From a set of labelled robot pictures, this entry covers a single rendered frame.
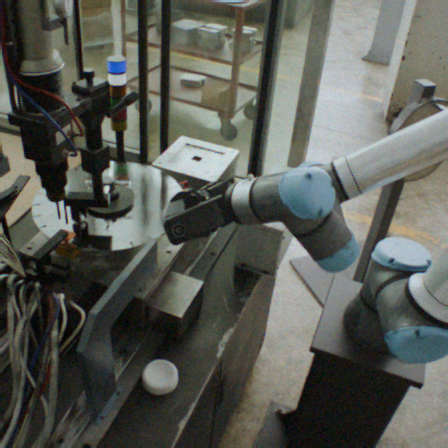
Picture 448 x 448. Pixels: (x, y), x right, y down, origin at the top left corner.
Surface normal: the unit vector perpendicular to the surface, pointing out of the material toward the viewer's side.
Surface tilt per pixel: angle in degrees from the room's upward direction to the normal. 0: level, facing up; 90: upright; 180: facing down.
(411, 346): 97
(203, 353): 0
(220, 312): 0
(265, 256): 90
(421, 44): 90
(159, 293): 0
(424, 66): 91
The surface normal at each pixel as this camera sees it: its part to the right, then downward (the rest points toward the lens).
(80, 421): 0.07, -0.79
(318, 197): 0.66, -0.08
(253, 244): -0.37, 0.55
